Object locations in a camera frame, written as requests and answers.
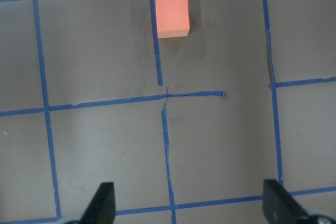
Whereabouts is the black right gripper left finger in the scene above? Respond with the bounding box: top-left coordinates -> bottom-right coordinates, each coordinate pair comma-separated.
79,182 -> 116,224

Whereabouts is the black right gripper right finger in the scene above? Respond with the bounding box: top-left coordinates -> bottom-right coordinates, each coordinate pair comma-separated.
262,179 -> 308,224

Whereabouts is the orange foam cube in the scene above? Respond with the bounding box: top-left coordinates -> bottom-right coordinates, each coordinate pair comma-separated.
155,0 -> 190,39

